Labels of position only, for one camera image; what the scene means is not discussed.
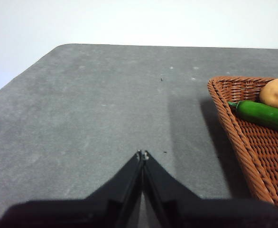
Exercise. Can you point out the brown woven wicker basket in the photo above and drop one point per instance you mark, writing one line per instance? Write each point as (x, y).
(260, 147)

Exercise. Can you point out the yellow-brown potato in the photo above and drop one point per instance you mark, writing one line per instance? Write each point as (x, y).
(276, 92)

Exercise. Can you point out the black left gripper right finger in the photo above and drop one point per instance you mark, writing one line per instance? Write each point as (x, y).
(200, 213)

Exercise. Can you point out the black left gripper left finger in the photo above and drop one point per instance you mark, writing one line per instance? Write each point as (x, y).
(82, 213)

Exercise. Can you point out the green chili pepper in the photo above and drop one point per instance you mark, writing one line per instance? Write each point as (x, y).
(260, 112)

